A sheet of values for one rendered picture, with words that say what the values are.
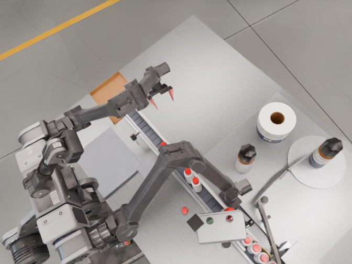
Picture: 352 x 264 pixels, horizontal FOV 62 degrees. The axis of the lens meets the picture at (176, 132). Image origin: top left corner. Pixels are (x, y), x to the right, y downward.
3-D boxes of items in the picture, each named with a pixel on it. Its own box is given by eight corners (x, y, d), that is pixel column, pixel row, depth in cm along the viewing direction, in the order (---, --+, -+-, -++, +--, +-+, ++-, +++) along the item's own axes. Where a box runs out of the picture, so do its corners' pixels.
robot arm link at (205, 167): (173, 146, 104) (186, 169, 97) (185, 136, 103) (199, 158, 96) (220, 184, 136) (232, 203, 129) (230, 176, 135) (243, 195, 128)
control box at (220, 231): (242, 240, 119) (247, 239, 102) (200, 244, 121) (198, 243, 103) (238, 215, 123) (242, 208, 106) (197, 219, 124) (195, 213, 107)
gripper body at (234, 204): (227, 186, 147) (228, 183, 140) (242, 202, 143) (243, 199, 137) (218, 195, 146) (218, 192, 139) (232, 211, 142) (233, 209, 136)
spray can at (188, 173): (197, 179, 172) (195, 171, 153) (190, 185, 171) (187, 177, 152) (190, 173, 174) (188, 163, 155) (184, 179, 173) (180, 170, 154)
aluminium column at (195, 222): (208, 233, 165) (204, 223, 103) (201, 239, 164) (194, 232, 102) (202, 227, 166) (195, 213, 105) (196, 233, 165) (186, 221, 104)
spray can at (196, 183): (204, 188, 169) (202, 180, 150) (197, 194, 169) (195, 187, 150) (197, 181, 171) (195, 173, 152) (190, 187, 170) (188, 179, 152)
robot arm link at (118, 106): (111, 95, 99) (125, 120, 102) (138, 78, 107) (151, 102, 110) (59, 114, 132) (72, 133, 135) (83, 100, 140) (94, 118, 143)
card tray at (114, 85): (145, 100, 201) (143, 98, 198) (114, 124, 197) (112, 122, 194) (120, 74, 212) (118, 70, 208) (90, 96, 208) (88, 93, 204)
